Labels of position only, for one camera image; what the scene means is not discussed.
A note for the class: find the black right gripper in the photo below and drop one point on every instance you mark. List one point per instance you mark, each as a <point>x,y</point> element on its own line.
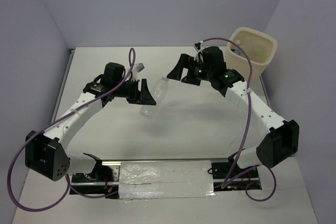
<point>184,61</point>

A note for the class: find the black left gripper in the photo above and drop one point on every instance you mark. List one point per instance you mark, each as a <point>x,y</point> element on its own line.
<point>144,97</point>

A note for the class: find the clear bottle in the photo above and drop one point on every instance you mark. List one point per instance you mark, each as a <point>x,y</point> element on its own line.
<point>158,92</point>

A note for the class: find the blue label Pocari bottle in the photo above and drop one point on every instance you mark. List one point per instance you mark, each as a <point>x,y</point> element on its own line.
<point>235,49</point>

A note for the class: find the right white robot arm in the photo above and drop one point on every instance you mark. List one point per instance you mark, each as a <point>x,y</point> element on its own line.
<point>280,137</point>

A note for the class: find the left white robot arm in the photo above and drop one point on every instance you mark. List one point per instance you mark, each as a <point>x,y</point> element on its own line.
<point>46,154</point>

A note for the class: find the white foil cover sheet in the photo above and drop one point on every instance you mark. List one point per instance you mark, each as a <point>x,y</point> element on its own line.
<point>154,180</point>

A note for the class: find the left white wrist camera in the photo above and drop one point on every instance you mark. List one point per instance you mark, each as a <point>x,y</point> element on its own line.
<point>137,68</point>

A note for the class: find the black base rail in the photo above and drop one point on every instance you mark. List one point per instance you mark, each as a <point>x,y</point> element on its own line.
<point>104,183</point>

